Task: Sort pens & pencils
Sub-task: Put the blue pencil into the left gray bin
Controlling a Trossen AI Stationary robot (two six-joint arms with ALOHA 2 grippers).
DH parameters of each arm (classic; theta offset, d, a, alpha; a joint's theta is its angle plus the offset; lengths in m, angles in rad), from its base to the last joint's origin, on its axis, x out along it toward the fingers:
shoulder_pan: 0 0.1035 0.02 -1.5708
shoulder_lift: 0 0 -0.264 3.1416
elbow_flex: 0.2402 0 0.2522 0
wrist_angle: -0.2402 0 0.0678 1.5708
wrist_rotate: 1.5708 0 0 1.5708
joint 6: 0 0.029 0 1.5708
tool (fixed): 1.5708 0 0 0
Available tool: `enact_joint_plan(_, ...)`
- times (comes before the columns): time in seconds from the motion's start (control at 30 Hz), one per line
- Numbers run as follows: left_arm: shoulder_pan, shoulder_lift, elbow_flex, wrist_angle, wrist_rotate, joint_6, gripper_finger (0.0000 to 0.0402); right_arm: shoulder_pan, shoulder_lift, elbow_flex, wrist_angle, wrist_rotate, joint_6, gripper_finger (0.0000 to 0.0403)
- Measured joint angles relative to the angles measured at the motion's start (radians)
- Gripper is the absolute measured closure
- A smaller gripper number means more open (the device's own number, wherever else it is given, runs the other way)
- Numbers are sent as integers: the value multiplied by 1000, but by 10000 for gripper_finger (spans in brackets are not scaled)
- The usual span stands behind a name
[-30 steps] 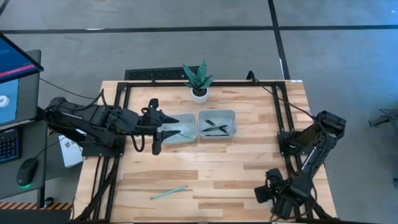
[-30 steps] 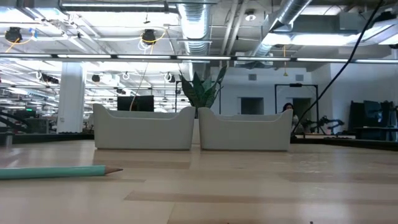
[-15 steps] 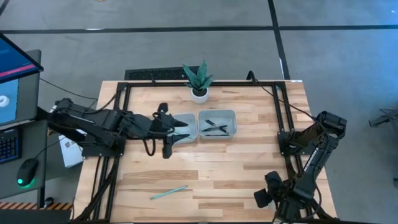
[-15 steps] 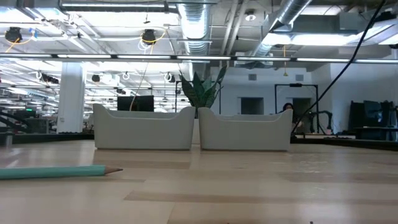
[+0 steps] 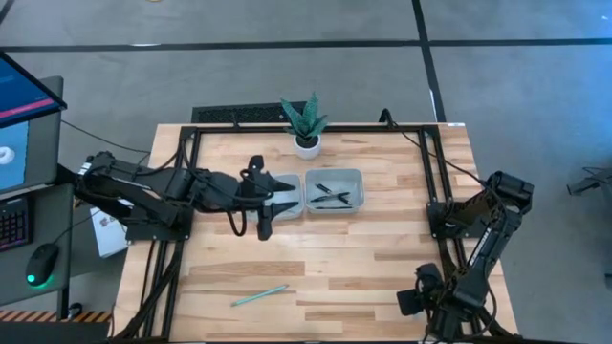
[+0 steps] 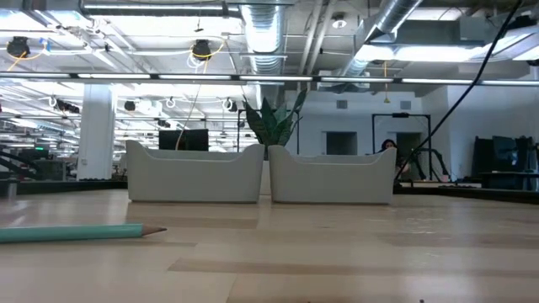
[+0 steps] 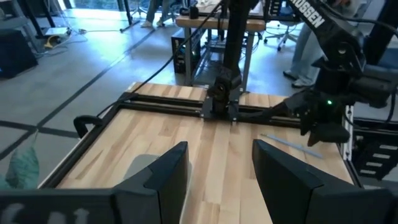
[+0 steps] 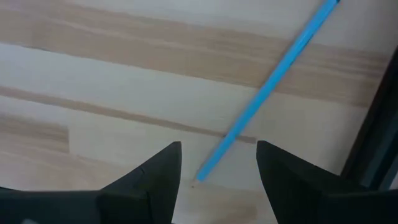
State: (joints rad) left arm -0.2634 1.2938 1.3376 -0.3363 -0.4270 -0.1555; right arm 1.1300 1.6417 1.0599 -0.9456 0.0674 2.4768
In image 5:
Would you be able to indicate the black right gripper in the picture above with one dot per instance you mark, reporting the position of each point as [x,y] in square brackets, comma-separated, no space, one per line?
[430,286]

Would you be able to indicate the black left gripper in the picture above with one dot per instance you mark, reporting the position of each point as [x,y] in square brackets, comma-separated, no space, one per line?
[258,191]

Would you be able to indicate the dark brown pen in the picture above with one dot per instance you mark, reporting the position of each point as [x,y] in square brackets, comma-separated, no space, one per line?
[334,208]

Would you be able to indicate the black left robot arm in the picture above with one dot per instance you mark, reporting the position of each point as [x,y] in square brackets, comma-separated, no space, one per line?
[143,191]

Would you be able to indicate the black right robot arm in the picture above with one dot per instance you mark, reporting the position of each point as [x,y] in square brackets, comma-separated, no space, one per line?
[483,243]

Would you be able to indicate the grey plastic bin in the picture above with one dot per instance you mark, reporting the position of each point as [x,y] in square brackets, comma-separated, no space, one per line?
[344,179]
[297,196]

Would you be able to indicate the snake plant in white pot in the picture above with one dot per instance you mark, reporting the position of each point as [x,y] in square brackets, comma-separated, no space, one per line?
[307,150]

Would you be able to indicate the black floor vent grate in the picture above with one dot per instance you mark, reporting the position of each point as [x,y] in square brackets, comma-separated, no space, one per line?
[239,113]

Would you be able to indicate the teal pencil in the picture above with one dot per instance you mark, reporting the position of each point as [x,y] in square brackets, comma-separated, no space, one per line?
[259,295]

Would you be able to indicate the white printed booklet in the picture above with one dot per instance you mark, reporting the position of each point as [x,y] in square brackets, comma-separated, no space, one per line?
[107,236]

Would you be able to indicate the black stand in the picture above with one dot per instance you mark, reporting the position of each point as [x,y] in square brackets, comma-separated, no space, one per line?
[595,179]

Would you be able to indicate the grey side desk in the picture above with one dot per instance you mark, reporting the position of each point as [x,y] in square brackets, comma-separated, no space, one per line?
[64,215]

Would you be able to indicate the black mouse with green light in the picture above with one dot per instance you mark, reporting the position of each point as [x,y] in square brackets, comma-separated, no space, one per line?
[42,263]

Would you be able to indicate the yellow black hazard strip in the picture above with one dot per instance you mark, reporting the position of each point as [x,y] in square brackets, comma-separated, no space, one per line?
[48,316]

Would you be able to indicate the black keyboard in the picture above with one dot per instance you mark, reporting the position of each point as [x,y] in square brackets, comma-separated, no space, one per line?
[14,224]

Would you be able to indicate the monitor with light blue screen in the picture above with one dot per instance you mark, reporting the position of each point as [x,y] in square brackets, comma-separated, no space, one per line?
[14,157]

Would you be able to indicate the monitor with dark blue screen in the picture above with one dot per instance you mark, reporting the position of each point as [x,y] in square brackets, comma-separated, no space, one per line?
[24,95]

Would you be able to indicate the black aluminium table frame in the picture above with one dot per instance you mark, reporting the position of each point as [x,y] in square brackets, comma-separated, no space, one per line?
[311,129]

